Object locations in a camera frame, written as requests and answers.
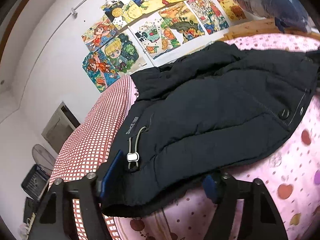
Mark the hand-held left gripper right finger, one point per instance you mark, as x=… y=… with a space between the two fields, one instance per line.
x=210 y=186

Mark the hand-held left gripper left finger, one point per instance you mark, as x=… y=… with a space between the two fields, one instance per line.
x=112 y=172

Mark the black padded jacket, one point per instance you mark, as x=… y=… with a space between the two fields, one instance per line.
x=207 y=110

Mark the red checkered quilt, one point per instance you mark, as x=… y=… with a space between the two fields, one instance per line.
x=92 y=140

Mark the pink apple-print blanket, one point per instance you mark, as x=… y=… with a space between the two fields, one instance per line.
x=275 y=180

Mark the grey door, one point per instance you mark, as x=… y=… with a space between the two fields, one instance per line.
x=58 y=130

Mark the electric standing fan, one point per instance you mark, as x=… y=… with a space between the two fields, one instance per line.
x=42 y=157

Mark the black plastic crate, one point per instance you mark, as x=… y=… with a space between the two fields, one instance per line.
x=35 y=181

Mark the blue grey plush toy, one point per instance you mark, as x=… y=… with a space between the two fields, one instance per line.
x=270 y=0

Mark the group of colourful wall drawings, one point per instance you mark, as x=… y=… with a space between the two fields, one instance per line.
x=150 y=12

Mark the wooden bed frame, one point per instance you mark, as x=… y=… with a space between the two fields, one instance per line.
x=252 y=27

